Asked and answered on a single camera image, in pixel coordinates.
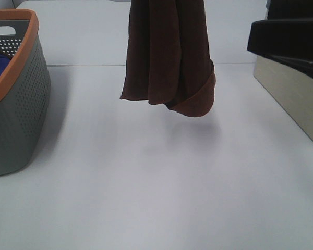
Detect grey perforated laundry basket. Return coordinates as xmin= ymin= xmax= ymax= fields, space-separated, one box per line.
xmin=0 ymin=9 xmax=51 ymax=176

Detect beige storage bin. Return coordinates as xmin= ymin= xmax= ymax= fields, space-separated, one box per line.
xmin=254 ymin=55 xmax=313 ymax=141

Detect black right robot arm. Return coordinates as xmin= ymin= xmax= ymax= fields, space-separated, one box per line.
xmin=247 ymin=0 xmax=313 ymax=79

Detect brown towel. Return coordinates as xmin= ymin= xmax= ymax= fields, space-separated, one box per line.
xmin=121 ymin=0 xmax=216 ymax=117

